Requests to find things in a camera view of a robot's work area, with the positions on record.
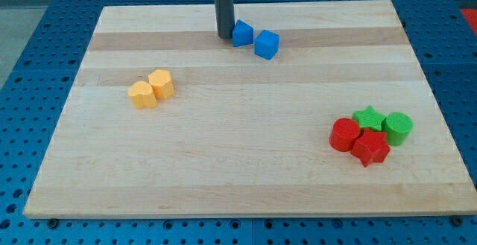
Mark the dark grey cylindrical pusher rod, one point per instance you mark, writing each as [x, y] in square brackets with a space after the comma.
[225, 20]

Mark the green cylinder block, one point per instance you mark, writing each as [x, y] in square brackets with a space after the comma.
[397, 126]

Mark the yellow hexagon block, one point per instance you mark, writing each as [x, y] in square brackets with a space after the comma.
[161, 82]

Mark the blue triangular prism block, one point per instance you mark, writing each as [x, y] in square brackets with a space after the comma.
[243, 34]

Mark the green star block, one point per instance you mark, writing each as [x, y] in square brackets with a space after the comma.
[369, 118]

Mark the blue cube block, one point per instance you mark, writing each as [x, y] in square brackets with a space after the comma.
[267, 44]

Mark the yellow heart block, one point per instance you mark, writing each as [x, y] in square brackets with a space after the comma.
[141, 95]

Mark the red cylinder block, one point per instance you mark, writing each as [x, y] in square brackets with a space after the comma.
[345, 132]

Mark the red star block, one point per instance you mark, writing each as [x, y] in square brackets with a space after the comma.
[371, 147]

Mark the light wooden board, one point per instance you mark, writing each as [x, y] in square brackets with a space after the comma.
[243, 136]

